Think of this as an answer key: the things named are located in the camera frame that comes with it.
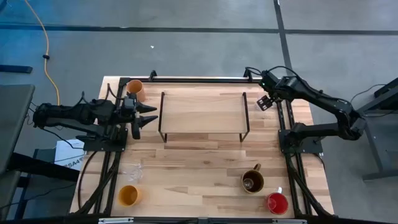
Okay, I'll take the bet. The red mug white handle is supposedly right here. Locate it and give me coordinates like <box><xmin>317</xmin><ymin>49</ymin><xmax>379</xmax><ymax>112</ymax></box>
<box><xmin>264</xmin><ymin>186</ymin><xmax>289</xmax><ymax>215</ymax></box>

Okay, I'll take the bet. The thick black cable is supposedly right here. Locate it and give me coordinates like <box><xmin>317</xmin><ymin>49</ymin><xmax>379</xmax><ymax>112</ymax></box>
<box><xmin>76</xmin><ymin>151</ymin><xmax>99</xmax><ymax>210</ymax></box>

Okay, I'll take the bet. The yellow power cable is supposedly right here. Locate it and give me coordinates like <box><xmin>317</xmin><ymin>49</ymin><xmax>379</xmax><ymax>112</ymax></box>
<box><xmin>24</xmin><ymin>0</ymin><xmax>62</xmax><ymax>106</ymax></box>

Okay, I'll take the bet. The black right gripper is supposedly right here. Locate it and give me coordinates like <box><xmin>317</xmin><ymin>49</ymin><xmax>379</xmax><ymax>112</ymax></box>
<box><xmin>256</xmin><ymin>86</ymin><xmax>282</xmax><ymax>112</ymax></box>

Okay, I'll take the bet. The black floor bar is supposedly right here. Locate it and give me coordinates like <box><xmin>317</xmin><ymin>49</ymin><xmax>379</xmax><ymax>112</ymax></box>
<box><xmin>0</xmin><ymin>64</ymin><xmax>34</xmax><ymax>74</ymax></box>

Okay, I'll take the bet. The silver metal bracket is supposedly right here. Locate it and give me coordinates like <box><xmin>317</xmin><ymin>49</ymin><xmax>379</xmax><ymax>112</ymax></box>
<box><xmin>98</xmin><ymin>217</ymin><xmax>134</xmax><ymax>224</ymax></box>
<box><xmin>272</xmin><ymin>218</ymin><xmax>308</xmax><ymax>224</ymax></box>

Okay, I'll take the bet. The black aluminium table frame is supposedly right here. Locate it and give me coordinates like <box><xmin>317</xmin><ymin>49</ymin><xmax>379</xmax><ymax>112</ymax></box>
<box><xmin>70</xmin><ymin>70</ymin><xmax>335</xmax><ymax>218</ymax></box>

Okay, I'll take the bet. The grey metal stand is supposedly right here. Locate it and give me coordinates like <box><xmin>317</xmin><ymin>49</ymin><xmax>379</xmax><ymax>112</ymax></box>
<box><xmin>351</xmin><ymin>77</ymin><xmax>398</xmax><ymax>181</ymax></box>

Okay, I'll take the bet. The dark metal furniture base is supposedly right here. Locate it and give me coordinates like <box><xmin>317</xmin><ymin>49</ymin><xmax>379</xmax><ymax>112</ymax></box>
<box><xmin>0</xmin><ymin>148</ymin><xmax>81</xmax><ymax>222</ymax></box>

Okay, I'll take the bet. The white paper box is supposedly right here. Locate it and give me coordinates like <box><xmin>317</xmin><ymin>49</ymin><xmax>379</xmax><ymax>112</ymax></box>
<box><xmin>54</xmin><ymin>139</ymin><xmax>86</xmax><ymax>171</ymax></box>

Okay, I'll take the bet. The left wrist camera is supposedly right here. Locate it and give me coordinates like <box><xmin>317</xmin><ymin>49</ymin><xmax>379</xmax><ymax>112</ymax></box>
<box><xmin>123</xmin><ymin>92</ymin><xmax>138</xmax><ymax>110</ymax></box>

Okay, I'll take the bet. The thin black cable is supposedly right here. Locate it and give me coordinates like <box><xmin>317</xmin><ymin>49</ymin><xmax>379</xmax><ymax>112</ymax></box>
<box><xmin>350</xmin><ymin>83</ymin><xmax>386</xmax><ymax>104</ymax></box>

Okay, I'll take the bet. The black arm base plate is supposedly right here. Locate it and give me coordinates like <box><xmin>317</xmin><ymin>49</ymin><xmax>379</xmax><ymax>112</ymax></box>
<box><xmin>278</xmin><ymin>129</ymin><xmax>324</xmax><ymax>154</ymax></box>
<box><xmin>82</xmin><ymin>127</ymin><xmax>128</xmax><ymax>152</ymax></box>

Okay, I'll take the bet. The mustard yellow cup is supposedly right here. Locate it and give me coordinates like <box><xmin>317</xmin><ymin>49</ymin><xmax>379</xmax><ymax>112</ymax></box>
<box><xmin>118</xmin><ymin>184</ymin><xmax>143</xmax><ymax>208</ymax></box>

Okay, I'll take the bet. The brown glazed mug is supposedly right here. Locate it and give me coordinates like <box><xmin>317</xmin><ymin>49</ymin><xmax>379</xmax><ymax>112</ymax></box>
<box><xmin>241</xmin><ymin>163</ymin><xmax>265</xmax><ymax>195</ymax></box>

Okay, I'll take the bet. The terracotta orange cup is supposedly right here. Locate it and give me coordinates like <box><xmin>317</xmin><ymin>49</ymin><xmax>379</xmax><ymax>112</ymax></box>
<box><xmin>126</xmin><ymin>79</ymin><xmax>147</xmax><ymax>103</ymax></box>

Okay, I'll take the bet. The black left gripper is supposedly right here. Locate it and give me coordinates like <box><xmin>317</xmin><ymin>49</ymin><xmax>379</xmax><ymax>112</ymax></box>
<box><xmin>115</xmin><ymin>103</ymin><xmax>159</xmax><ymax>140</ymax></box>

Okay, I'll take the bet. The grey side table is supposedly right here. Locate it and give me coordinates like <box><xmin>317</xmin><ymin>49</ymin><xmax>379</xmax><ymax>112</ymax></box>
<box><xmin>0</xmin><ymin>83</ymin><xmax>35</xmax><ymax>175</ymax></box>

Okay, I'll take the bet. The wooden shelf black metal frame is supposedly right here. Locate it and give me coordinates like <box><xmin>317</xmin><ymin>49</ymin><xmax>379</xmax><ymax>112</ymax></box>
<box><xmin>157</xmin><ymin>91</ymin><xmax>251</xmax><ymax>143</ymax></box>

